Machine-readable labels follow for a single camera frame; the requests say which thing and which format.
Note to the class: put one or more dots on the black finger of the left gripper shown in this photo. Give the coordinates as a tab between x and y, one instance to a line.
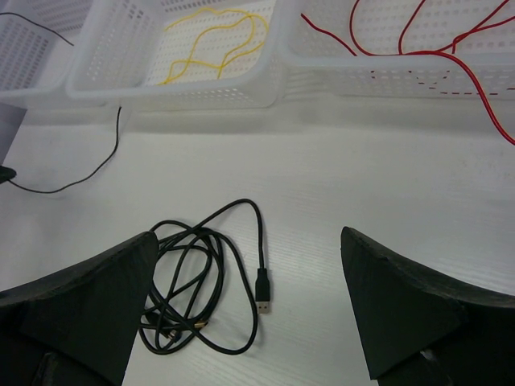
6	174

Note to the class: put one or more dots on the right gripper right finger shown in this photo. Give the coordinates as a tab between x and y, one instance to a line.
418	326

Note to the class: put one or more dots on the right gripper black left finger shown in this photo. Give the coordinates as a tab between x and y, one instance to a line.
77	326

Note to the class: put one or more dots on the left white plastic basket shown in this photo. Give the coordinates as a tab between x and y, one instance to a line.
39	42

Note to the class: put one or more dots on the white plastic basket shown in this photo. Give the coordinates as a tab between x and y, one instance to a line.
180	55
39	42
386	48

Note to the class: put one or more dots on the middle white plastic basket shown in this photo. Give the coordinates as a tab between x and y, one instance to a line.
180	55

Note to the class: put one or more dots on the right white plastic basket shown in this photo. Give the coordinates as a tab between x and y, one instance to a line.
386	48

